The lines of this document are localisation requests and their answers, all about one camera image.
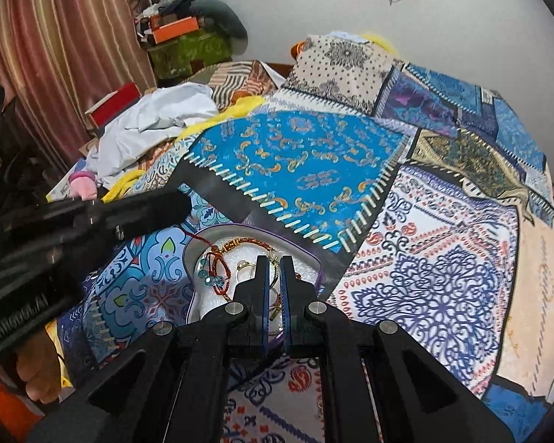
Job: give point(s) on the orange cloth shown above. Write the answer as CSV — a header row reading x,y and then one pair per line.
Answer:
x,y
4,406

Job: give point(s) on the yellow pillow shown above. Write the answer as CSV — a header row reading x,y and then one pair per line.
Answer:
x,y
378,39

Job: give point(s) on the patchwork printed blanket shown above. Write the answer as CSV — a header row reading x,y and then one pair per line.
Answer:
x,y
328,184

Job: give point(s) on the white cloth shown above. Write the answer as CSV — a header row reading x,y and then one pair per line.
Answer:
x,y
157,120

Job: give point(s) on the orange box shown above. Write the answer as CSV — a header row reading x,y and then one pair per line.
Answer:
x,y
175,27

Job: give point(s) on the heart-shaped tin box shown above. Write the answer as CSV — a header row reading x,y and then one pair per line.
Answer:
x,y
203,300

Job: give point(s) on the striped orange quilt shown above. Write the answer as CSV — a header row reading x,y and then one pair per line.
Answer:
x,y
240,80

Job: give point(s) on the red box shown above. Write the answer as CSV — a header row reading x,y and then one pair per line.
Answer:
x,y
115,104

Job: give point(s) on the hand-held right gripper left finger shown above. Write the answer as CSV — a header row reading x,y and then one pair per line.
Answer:
x,y
264,295

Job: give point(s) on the yellow cloth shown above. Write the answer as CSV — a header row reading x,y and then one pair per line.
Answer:
x,y
122,184

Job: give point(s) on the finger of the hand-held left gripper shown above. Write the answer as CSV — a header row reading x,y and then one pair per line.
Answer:
x,y
134,214

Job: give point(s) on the striped brown curtain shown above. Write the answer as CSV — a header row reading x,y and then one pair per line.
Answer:
x,y
60,50

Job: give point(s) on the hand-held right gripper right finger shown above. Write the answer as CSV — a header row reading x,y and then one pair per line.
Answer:
x,y
285,295

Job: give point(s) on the grey cushion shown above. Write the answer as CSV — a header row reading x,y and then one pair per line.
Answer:
x,y
224,18

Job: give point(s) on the person's left hand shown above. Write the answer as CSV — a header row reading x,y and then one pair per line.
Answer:
x,y
39,369

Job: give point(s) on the pink plush toy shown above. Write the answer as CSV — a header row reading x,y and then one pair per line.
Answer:
x,y
84,185

